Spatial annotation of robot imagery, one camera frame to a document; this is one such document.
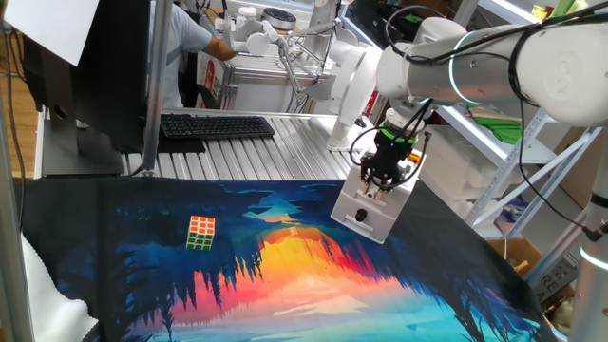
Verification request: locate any round grey speaker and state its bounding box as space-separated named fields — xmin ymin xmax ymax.
xmin=262 ymin=7 xmax=298 ymax=31

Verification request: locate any colourful forest sunset cloth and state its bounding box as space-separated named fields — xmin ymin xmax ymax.
xmin=21 ymin=176 xmax=560 ymax=342

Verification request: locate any person in light blue shirt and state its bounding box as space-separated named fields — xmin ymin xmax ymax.
xmin=147 ymin=3 xmax=214 ymax=109

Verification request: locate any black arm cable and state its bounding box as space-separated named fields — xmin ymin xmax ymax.
xmin=349 ymin=4 xmax=608 ymax=243

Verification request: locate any white drawer with black knob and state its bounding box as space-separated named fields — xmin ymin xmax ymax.
xmin=331 ymin=201 xmax=399 ymax=244

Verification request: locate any beige crumpled bag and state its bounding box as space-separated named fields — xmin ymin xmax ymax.
xmin=550 ymin=296 xmax=576 ymax=338

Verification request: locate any black computer monitor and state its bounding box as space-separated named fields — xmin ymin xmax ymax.
xmin=21 ymin=0 xmax=152 ymax=178

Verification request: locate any orange green Rubik's cube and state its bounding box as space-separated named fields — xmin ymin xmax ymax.
xmin=185 ymin=215 xmax=217 ymax=252

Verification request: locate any white paper sheet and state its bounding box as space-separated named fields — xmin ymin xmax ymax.
xmin=3 ymin=0 xmax=101 ymax=67

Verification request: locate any white plastic drawer cabinet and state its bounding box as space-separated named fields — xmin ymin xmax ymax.
xmin=331 ymin=149 xmax=428 ymax=245

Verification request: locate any aluminium frame stand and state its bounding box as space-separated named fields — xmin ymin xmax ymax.
xmin=220 ymin=56 xmax=333 ymax=115

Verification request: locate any person's bare forearm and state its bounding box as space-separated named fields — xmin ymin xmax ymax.
xmin=203 ymin=35 xmax=238 ymax=62

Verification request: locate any green translucent bottle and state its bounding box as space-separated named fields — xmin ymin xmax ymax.
xmin=550 ymin=0 xmax=588 ymax=18

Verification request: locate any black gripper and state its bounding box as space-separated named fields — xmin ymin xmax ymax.
xmin=358 ymin=133 xmax=420 ymax=201

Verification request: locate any black mouse pad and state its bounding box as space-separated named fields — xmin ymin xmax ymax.
xmin=156 ymin=126 xmax=207 ymax=155

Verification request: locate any green cloth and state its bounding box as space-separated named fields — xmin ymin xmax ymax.
xmin=474 ymin=116 xmax=523 ymax=146

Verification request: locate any brown cardboard box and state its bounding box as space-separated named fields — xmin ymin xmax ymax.
xmin=486 ymin=237 xmax=542 ymax=277

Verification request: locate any beige wooden piece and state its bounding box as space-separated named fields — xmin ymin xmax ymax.
xmin=465 ymin=107 xmax=523 ymax=124

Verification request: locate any red white carton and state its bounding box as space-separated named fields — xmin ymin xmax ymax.
xmin=196 ymin=49 xmax=227 ymax=109

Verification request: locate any white underlay cloth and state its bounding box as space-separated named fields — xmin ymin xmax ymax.
xmin=21 ymin=235 xmax=99 ymax=342

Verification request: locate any grey lettered plate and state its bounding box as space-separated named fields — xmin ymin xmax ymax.
xmin=534 ymin=256 xmax=579 ymax=305

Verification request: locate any white jointed teleoperation device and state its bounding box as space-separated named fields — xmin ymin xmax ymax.
xmin=213 ymin=5 xmax=333 ymax=104

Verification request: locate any white metal shelf rack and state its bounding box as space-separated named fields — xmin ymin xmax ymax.
xmin=429 ymin=0 xmax=608 ymax=286

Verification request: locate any black keyboard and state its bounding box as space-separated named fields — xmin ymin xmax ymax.
xmin=160 ymin=112 xmax=276 ymax=141

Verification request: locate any aluminium frame post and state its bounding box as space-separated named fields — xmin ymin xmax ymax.
xmin=0 ymin=89 xmax=34 ymax=342
xmin=141 ymin=0 xmax=175 ymax=178

